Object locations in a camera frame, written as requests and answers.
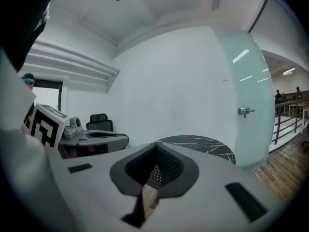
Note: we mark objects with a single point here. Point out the frosted glass door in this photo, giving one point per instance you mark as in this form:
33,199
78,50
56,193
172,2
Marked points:
248,86

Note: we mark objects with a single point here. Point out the black mesh office chair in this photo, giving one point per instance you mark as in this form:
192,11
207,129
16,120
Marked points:
99,123

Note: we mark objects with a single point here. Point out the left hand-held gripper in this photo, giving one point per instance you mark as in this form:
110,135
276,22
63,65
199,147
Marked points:
46,127

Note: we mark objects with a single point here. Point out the dark metal railing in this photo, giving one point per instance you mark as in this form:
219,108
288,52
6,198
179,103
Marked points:
287,122

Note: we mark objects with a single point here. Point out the black keyboard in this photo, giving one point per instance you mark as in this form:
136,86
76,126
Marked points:
155,175

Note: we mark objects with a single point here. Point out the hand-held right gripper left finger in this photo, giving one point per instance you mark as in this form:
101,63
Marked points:
96,182

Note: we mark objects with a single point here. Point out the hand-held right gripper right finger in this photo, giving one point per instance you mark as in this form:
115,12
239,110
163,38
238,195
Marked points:
212,185

